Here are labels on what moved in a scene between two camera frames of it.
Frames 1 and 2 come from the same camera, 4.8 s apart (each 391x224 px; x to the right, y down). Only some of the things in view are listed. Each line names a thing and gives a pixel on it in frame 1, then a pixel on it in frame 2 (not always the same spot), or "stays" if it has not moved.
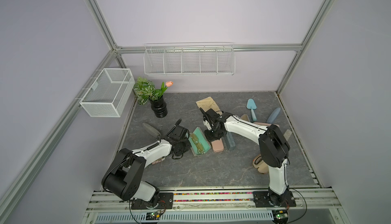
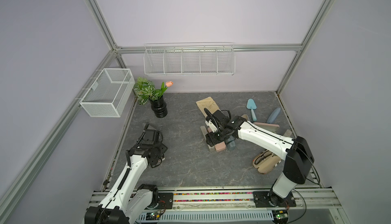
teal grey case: (228, 142) stays
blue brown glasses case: (273, 115) stays
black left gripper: (187, 146) -> (163, 148)
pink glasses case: (217, 145) stays
